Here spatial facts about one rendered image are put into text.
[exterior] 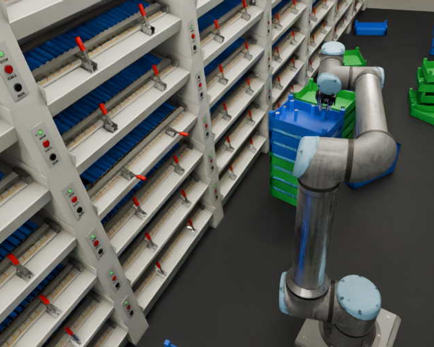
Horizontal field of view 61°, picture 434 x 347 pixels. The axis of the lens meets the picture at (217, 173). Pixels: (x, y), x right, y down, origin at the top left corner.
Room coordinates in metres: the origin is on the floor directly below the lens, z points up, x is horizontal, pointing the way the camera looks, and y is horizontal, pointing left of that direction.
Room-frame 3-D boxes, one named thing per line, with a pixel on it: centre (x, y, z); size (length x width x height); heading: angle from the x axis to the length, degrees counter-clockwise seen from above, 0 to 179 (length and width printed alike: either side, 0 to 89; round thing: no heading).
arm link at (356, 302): (0.65, -0.42, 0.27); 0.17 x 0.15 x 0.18; 69
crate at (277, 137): (1.49, -0.46, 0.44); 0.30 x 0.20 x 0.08; 46
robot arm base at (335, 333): (0.65, -0.43, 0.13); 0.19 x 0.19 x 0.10
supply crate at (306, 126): (1.49, -0.46, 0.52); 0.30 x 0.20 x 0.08; 46
